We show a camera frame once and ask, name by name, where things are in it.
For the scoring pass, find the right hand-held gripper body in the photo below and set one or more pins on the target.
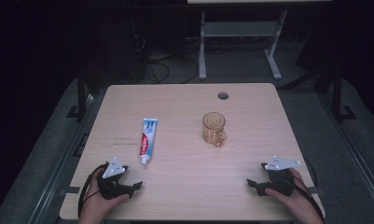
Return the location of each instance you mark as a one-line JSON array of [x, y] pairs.
[[281, 183]]

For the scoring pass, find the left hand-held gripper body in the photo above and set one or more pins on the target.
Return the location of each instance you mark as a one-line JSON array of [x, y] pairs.
[[113, 186]]

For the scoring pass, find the person's left hand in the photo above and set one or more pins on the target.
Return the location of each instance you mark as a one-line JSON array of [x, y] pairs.
[[94, 205]]

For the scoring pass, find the person's right hand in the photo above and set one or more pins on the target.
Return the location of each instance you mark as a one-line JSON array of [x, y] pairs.
[[299, 205]]

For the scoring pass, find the grey tape strip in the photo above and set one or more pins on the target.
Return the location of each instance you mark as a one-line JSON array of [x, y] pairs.
[[72, 190], [317, 190]]

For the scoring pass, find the white red blue toothpaste tube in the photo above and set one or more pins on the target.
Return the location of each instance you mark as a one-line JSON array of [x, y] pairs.
[[147, 140]]

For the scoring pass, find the amber glass cup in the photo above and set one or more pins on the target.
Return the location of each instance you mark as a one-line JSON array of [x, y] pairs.
[[213, 130]]

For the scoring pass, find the dark computer tower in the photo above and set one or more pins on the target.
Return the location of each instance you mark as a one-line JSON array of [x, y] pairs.
[[113, 40]]

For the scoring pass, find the aluminium floor rail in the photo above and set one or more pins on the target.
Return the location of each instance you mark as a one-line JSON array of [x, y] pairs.
[[60, 161], [354, 155]]

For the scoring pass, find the black metal post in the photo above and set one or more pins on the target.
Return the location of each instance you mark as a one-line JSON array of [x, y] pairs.
[[81, 93], [337, 93]]

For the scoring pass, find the white metal stand frame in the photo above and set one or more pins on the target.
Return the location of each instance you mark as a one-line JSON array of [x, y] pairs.
[[240, 29]]

